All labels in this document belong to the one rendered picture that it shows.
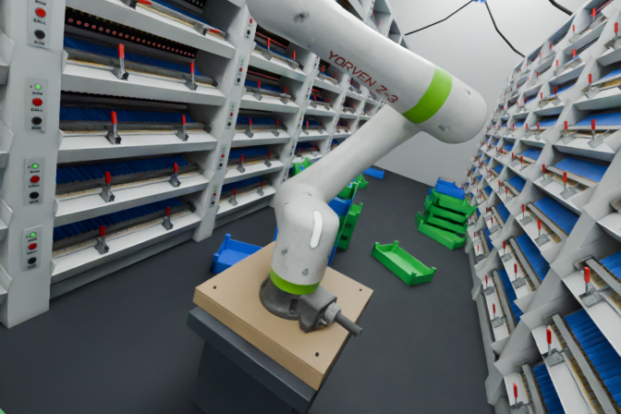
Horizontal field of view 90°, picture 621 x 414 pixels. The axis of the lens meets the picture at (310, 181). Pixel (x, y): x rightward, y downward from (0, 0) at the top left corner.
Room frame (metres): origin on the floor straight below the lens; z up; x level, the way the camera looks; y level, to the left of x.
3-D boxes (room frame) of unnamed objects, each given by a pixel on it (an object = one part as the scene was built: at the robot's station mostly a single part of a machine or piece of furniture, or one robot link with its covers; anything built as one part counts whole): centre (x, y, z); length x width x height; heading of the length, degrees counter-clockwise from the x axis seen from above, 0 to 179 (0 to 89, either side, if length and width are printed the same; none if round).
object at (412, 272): (1.65, -0.64, 0.04); 0.30 x 0.20 x 0.08; 38
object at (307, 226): (0.66, -0.02, 0.48); 0.16 x 0.13 x 0.19; 16
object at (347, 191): (1.46, -0.07, 0.44); 0.30 x 0.20 x 0.08; 79
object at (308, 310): (0.62, -0.08, 0.36); 0.26 x 0.15 x 0.06; 57
